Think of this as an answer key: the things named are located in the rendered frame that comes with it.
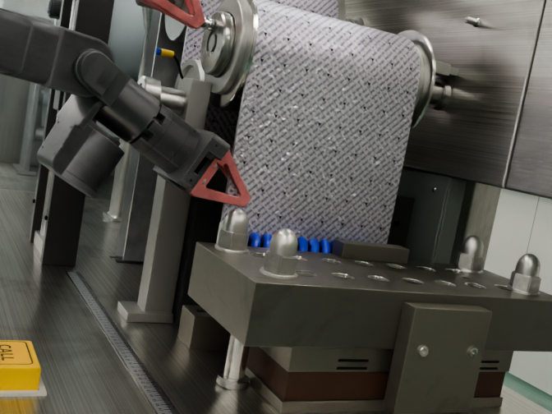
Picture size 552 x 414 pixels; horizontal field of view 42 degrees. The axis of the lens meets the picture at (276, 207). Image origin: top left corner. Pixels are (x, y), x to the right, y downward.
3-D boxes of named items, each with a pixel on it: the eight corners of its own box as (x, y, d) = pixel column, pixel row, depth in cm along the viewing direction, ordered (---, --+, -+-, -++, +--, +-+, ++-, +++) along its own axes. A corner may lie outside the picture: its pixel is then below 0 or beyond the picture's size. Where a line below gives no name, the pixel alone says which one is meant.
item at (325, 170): (216, 242, 83) (244, 84, 80) (381, 257, 93) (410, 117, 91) (218, 243, 82) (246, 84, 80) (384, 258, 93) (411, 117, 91)
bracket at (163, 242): (112, 310, 91) (149, 71, 88) (161, 311, 94) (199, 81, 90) (121, 323, 87) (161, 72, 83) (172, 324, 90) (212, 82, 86)
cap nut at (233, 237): (209, 244, 76) (216, 204, 76) (240, 247, 78) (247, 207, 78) (222, 252, 73) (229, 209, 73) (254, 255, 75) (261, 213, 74)
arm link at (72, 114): (94, 42, 66) (52, 32, 72) (19, 143, 63) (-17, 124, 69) (175, 117, 74) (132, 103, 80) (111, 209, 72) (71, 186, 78)
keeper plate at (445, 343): (382, 406, 72) (403, 301, 70) (457, 403, 76) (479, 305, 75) (396, 416, 70) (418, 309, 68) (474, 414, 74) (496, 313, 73)
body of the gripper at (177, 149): (192, 193, 75) (136, 151, 71) (163, 178, 84) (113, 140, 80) (227, 143, 75) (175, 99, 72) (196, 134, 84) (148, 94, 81)
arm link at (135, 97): (121, 63, 71) (107, 66, 76) (81, 118, 70) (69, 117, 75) (174, 106, 74) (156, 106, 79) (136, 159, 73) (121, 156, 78)
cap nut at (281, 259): (253, 268, 69) (261, 223, 68) (287, 270, 70) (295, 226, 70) (269, 278, 65) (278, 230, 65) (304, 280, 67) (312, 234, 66)
